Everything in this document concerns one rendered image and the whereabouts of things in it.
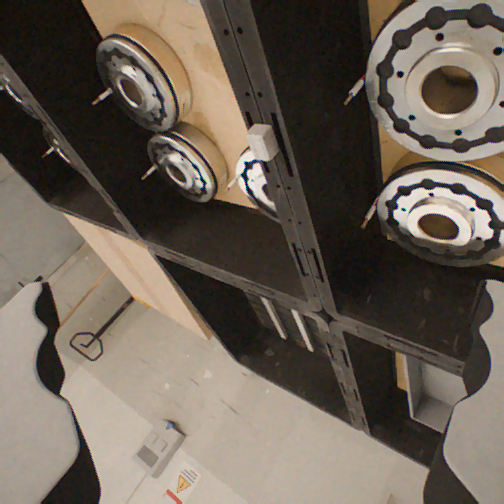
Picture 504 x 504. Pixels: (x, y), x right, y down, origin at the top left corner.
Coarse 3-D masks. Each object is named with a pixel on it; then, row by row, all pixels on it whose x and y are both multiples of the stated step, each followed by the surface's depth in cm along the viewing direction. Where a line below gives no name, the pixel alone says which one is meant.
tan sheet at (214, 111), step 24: (96, 0) 36; (120, 0) 34; (144, 0) 32; (168, 0) 31; (96, 24) 38; (120, 24) 36; (144, 24) 34; (168, 24) 33; (192, 24) 31; (192, 48) 33; (216, 48) 32; (192, 72) 36; (216, 72) 34; (192, 96) 38; (216, 96) 36; (192, 120) 42; (216, 120) 39; (240, 120) 37; (216, 144) 42; (240, 144) 40; (240, 192) 47
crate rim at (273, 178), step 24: (216, 0) 17; (216, 24) 18; (0, 48) 33; (240, 72) 19; (240, 96) 21; (48, 120) 39; (72, 144) 41; (264, 168) 24; (120, 216) 49; (288, 216) 27; (144, 240) 51; (288, 240) 29; (216, 264) 44; (264, 288) 40; (312, 288) 33
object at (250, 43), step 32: (224, 0) 17; (256, 0) 16; (256, 32) 17; (256, 64) 18; (256, 96) 20; (288, 128) 21; (288, 160) 23; (288, 192) 25; (320, 256) 28; (320, 288) 32; (352, 320) 34; (448, 352) 29
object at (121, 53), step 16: (112, 48) 35; (128, 48) 33; (112, 64) 37; (128, 64) 35; (144, 64) 34; (112, 80) 39; (144, 80) 36; (160, 80) 34; (112, 96) 41; (160, 96) 37; (128, 112) 42; (160, 112) 38; (160, 128) 40
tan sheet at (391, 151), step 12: (372, 0) 22; (384, 0) 22; (396, 0) 21; (372, 12) 23; (384, 12) 22; (372, 24) 23; (372, 36) 24; (444, 72) 23; (456, 72) 23; (384, 132) 29; (384, 144) 30; (396, 144) 29; (384, 156) 30; (396, 156) 30; (384, 168) 31; (384, 180) 32
